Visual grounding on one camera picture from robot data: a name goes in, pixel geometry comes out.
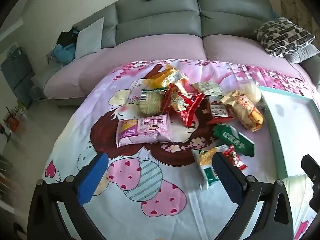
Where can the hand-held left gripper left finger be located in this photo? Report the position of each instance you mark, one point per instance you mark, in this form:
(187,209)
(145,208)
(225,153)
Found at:
(92,177)

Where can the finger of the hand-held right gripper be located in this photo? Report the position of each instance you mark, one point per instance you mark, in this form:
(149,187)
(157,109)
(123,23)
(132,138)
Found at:
(311,166)

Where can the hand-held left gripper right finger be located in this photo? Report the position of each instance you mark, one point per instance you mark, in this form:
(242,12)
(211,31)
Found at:
(228,177)

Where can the yellow green chip packet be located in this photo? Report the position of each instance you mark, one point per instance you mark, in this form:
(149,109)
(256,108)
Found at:
(205,162)

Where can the dark green snack packet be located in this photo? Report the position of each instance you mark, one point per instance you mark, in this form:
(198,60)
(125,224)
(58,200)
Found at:
(233,137)

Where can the teal shallow box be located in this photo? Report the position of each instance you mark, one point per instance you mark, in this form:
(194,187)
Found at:
(292,120)

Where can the beige orange snack packet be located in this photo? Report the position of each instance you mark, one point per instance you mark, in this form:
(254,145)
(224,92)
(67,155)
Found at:
(246,110)

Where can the pink snack packet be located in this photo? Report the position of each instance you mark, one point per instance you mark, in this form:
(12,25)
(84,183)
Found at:
(145,130)

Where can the red snack packet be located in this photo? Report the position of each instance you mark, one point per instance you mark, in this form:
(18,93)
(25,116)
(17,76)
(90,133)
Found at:
(183,105)

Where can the bun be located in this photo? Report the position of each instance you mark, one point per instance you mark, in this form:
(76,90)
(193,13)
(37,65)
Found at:
(252,90)

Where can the white green snack packet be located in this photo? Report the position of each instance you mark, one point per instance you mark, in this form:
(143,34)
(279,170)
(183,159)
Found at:
(208,88)

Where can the yellow snack packet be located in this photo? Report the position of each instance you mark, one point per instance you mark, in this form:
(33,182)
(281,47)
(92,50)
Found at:
(163,76)

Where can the small red candy packet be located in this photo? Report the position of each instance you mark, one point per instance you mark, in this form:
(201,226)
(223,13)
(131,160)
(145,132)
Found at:
(236,158)

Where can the printed cartoon blanket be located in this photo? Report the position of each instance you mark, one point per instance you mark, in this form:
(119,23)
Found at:
(155,180)

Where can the red white label packet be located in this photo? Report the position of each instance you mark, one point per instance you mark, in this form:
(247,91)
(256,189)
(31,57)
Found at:
(220,111)

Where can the green noodle packet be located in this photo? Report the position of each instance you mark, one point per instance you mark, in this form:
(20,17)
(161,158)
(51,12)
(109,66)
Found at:
(150,102)

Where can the plain grey cushion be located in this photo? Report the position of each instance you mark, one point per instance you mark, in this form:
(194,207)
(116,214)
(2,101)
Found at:
(302,53)

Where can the blue plush toy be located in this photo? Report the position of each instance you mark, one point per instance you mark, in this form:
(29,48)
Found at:
(65,53)

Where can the grey blue cabinet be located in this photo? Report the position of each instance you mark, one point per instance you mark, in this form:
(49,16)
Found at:
(17,72)

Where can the black white patterned cushion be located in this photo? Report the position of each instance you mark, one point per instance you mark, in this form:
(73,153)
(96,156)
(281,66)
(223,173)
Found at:
(282,36)

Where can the light grey cushion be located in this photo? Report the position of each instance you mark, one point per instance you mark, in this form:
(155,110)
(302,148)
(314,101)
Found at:
(88,38)

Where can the pink sofa cover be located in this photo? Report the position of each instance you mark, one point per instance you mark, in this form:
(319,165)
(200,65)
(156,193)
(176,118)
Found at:
(155,51)

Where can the black bag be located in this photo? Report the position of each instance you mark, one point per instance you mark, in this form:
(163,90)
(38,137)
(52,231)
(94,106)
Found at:
(66,37)

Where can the grey sofa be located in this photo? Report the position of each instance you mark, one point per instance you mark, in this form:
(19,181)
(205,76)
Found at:
(160,15)

